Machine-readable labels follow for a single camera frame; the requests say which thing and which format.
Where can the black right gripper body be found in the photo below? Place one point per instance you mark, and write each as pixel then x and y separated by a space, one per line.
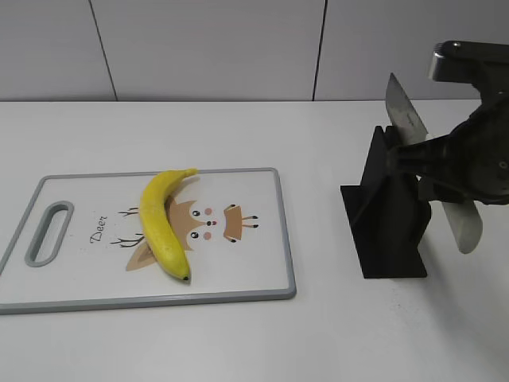
pixel 478 147

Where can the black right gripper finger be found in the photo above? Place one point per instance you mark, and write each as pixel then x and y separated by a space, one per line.
pixel 427 156
pixel 441 191

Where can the white handled kitchen knife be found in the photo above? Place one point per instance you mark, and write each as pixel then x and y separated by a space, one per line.
pixel 464 218

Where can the yellow plastic banana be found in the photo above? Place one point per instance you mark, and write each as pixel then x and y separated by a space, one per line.
pixel 157 230

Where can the black knife stand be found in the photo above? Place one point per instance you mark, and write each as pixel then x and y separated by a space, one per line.
pixel 386 218

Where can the white deer cutting board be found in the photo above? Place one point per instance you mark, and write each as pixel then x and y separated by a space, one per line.
pixel 79 244

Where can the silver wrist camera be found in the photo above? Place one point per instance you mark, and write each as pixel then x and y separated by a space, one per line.
pixel 447 65

